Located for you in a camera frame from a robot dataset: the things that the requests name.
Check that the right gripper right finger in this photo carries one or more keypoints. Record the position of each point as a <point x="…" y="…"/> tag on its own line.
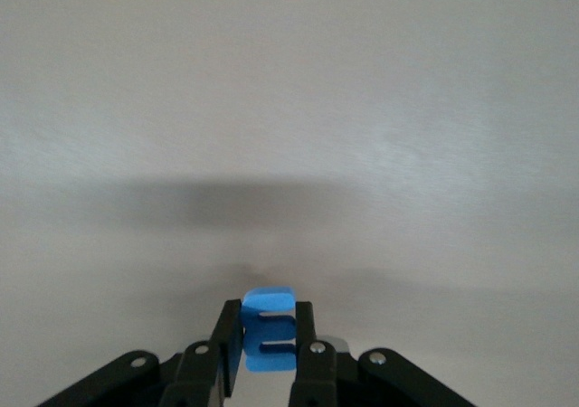
<point x="316" y="380"/>

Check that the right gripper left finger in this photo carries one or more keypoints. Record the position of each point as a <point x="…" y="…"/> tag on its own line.
<point x="199" y="375"/>

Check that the brown table cover sheet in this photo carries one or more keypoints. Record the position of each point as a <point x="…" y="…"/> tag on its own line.
<point x="289" y="63"/>

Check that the blue letter m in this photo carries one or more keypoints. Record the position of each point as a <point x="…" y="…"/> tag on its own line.
<point x="271" y="331"/>

